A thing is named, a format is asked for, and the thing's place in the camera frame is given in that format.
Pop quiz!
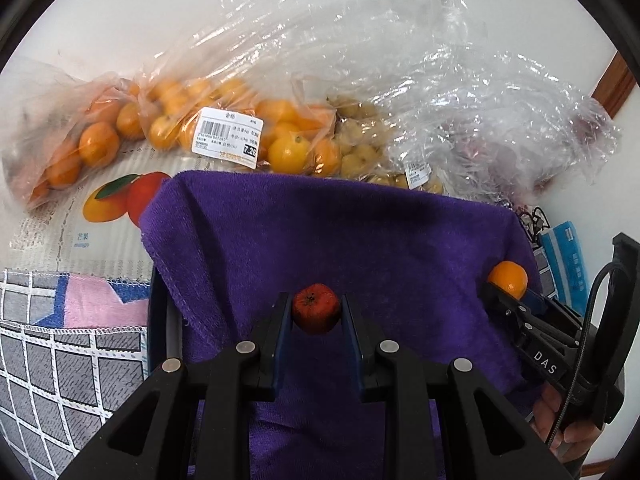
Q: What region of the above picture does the labelled plastic bag of oranges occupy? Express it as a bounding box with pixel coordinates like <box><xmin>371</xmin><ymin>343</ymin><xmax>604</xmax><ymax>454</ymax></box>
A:
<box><xmin>136</xmin><ymin>50</ymin><xmax>343</xmax><ymax>177</ymax></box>

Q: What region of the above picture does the grey grid printed blanket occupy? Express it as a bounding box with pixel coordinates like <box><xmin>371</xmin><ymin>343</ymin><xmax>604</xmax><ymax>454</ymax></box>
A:
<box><xmin>0</xmin><ymin>269</ymin><xmax>152</xmax><ymax>480</ymax></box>

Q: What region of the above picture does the plastic bag of yellow fruit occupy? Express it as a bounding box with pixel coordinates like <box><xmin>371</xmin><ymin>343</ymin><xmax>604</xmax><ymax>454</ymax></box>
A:
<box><xmin>294</xmin><ymin>74</ymin><xmax>447</xmax><ymax>196</ymax></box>

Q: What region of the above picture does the purple towel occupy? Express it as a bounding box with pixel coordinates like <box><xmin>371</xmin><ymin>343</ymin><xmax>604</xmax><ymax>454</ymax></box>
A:
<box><xmin>139</xmin><ymin>170</ymin><xmax>546</xmax><ymax>480</ymax></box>

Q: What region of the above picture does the wooden door frame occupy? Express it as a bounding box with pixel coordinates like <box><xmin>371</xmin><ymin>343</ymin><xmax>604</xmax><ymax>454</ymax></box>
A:
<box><xmin>590</xmin><ymin>52</ymin><xmax>637</xmax><ymax>122</ymax></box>

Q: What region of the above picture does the black tray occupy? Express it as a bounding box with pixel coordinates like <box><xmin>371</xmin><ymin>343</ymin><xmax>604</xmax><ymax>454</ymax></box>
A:
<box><xmin>146</xmin><ymin>265</ymin><xmax>185</xmax><ymax>382</ymax></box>

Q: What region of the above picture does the small red fruit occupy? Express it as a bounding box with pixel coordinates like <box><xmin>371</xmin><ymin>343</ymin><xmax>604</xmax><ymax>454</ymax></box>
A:
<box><xmin>291</xmin><ymin>283</ymin><xmax>343</xmax><ymax>335</ymax></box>

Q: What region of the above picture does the black cable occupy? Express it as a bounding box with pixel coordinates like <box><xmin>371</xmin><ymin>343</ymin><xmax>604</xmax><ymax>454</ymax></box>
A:
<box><xmin>547</xmin><ymin>264</ymin><xmax>628</xmax><ymax>448</ymax></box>

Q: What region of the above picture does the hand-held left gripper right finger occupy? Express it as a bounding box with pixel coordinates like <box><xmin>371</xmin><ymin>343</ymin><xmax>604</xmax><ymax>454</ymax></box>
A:
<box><xmin>341</xmin><ymin>294</ymin><xmax>573</xmax><ymax>480</ymax></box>

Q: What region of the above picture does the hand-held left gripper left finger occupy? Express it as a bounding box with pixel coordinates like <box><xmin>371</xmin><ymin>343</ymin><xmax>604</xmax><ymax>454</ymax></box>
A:
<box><xmin>59</xmin><ymin>292</ymin><xmax>293</xmax><ymax>480</ymax></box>

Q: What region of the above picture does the crumpled clear plastic bag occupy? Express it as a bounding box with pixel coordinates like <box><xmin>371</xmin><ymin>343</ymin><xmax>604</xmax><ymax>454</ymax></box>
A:
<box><xmin>219</xmin><ymin>0</ymin><xmax>501</xmax><ymax>111</ymax></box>

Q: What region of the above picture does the blue tissue pack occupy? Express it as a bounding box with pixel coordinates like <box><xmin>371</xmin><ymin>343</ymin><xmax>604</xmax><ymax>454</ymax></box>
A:
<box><xmin>539</xmin><ymin>221</ymin><xmax>591</xmax><ymax>317</ymax></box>

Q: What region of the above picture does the plastic bag of red fruit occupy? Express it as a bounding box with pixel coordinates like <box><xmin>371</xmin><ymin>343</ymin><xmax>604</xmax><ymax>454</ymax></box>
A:
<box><xmin>389</xmin><ymin>50</ymin><xmax>623</xmax><ymax>203</ymax></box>

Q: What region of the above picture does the person's right hand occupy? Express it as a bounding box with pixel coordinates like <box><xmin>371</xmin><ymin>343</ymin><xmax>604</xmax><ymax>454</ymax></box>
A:
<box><xmin>531</xmin><ymin>384</ymin><xmax>608</xmax><ymax>463</ymax></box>

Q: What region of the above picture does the orange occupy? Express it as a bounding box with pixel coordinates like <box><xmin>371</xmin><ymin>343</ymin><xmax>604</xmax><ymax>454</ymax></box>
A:
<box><xmin>487</xmin><ymin>260</ymin><xmax>529</xmax><ymax>301</ymax></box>

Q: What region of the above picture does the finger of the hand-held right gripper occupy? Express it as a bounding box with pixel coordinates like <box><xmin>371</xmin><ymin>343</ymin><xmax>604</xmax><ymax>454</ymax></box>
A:
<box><xmin>479</xmin><ymin>282</ymin><xmax>538</xmax><ymax>343</ymax></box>
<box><xmin>520</xmin><ymin>290</ymin><xmax>557</xmax><ymax>315</ymax></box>

